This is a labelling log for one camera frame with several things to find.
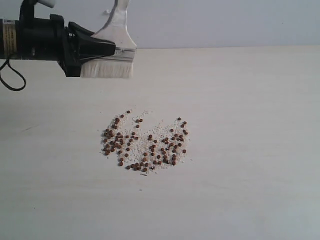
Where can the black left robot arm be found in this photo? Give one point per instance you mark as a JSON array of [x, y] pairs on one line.
[[10, 32]]

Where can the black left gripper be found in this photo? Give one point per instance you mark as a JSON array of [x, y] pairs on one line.
[[47, 40]]

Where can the brown beans and crumbs pile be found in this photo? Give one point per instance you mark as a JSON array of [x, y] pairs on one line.
[[146, 151]]

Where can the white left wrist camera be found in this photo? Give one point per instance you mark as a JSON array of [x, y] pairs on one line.
[[47, 3]]

